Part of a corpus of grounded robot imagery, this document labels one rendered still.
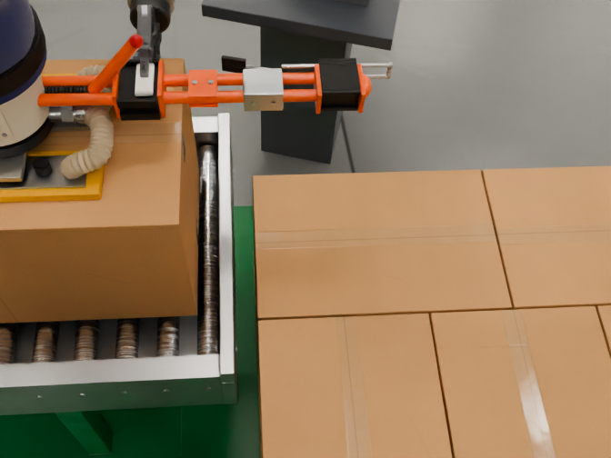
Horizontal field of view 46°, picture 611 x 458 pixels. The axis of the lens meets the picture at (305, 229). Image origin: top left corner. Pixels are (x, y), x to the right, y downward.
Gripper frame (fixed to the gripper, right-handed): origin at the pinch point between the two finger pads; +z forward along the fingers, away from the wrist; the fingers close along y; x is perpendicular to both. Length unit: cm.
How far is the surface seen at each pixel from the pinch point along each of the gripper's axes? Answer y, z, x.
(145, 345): 60, 25, 8
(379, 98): 110, -89, -67
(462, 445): 54, 52, -60
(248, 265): 109, -20, -16
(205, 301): 54, 17, -6
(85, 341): 54, 25, 20
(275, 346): 54, 28, -22
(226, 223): 48.1, -0.4, -11.8
